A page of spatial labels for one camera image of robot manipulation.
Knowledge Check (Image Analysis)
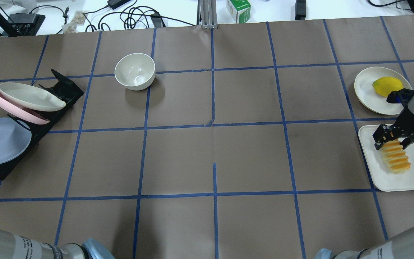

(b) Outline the green white carton box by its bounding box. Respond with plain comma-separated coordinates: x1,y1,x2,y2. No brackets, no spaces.
226,0,251,23

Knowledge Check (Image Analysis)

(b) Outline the yellow lemon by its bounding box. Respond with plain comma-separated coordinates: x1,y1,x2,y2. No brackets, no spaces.
372,77,404,97

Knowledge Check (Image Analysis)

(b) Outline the pink plate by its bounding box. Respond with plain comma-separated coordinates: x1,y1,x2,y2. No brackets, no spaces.
0,93,50,125

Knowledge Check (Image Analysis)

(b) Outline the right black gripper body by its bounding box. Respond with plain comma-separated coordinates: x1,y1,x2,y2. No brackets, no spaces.
392,108,414,141

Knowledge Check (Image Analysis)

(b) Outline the black plate rack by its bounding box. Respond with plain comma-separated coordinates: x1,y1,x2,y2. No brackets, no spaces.
0,69,84,180

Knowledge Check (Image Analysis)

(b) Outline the blue plate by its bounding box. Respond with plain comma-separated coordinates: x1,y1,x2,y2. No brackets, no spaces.
0,117,32,164

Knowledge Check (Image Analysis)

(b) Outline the cream bowl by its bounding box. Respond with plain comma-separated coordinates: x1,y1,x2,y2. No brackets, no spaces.
114,53,156,91

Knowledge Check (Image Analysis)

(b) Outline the white rectangular tray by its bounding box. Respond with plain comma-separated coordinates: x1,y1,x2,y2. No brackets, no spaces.
358,125,414,191

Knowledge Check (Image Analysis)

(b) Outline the cream round plate with lemon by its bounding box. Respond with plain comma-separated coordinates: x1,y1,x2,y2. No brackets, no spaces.
354,66,412,115

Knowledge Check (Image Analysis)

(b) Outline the cream plate in rack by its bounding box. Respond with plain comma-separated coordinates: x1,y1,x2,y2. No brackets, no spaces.
0,82,67,112

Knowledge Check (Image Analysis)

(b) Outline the black power adapter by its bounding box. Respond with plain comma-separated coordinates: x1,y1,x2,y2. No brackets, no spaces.
295,0,307,20

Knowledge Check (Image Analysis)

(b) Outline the aluminium frame post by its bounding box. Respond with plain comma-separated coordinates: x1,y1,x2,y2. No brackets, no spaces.
197,0,218,29

